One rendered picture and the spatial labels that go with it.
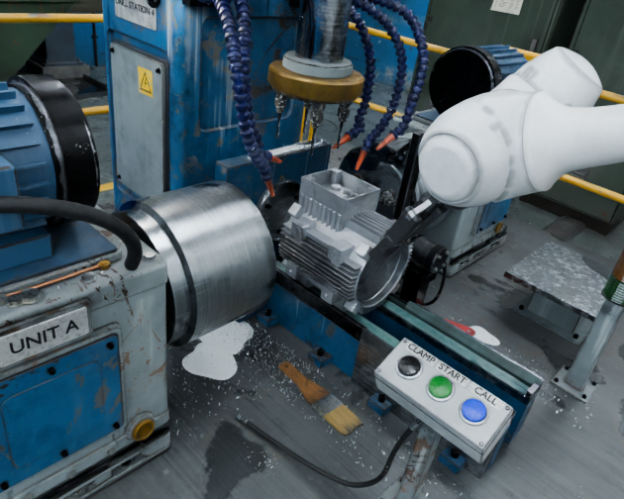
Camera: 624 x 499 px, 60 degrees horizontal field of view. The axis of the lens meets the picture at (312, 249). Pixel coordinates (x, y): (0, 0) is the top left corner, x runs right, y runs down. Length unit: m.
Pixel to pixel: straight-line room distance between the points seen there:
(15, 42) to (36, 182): 4.47
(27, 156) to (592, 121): 0.58
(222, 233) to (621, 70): 3.49
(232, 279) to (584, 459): 0.72
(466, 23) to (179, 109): 3.57
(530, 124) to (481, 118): 0.05
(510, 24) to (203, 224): 3.69
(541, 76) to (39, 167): 0.58
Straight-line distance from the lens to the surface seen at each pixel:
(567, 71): 0.71
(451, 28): 4.56
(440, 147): 0.55
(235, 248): 0.85
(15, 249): 0.70
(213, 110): 1.16
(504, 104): 0.59
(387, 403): 1.05
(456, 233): 1.45
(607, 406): 1.30
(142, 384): 0.84
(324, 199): 1.02
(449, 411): 0.73
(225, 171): 1.06
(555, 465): 1.11
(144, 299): 0.74
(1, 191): 0.62
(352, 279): 0.98
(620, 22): 4.09
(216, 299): 0.84
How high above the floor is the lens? 1.55
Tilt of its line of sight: 30 degrees down
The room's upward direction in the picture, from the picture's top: 9 degrees clockwise
